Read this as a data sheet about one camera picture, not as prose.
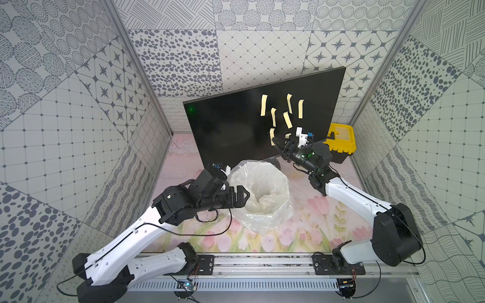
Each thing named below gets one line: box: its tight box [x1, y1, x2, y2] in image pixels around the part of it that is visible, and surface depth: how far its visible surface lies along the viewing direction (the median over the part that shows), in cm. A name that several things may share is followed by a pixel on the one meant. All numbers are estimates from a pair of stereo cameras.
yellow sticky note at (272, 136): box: [269, 128, 276, 146], surface depth 76 cm
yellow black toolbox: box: [323, 123, 357, 165], surface depth 97 cm
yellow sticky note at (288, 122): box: [282, 111, 293, 129], surface depth 74 cm
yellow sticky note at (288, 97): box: [286, 93, 294, 115], surface depth 69 cm
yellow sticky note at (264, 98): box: [260, 94, 269, 117], surface depth 66 cm
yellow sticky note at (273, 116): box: [270, 107, 277, 127], surface depth 70 cm
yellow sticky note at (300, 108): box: [298, 99, 305, 119], surface depth 73 cm
